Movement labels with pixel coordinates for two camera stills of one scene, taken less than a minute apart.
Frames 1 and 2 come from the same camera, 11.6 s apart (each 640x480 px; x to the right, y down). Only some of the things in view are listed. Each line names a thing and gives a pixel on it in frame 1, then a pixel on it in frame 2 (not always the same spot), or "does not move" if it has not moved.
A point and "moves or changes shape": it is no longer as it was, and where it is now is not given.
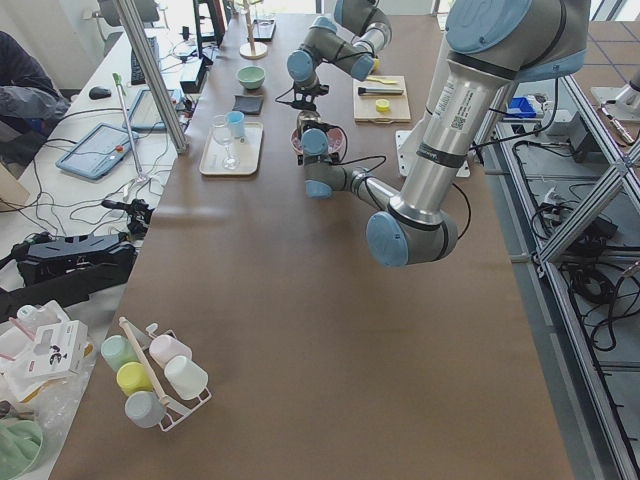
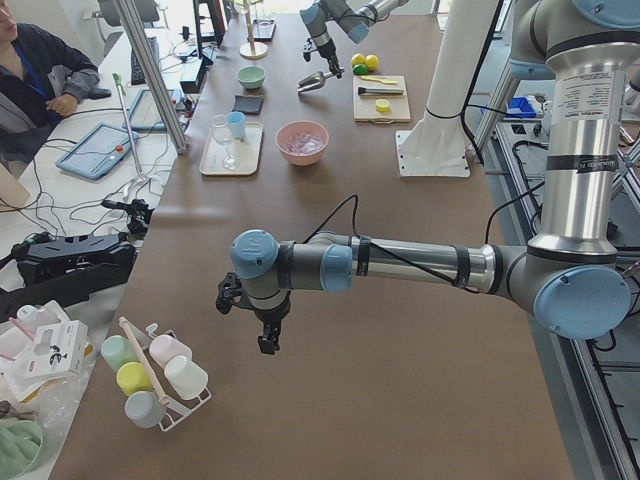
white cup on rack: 186,376 does not move
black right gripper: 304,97 -> 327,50
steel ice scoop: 305,116 moves or changes shape
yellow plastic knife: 375,78 does not move
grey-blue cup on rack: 145,409 does not move
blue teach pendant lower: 144,114 does not move
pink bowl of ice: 336,137 -> 301,142
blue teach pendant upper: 98,151 does not move
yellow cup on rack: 132,378 does not move
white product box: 58,349 does not move
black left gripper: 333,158 -> 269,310
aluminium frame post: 152,74 does not move
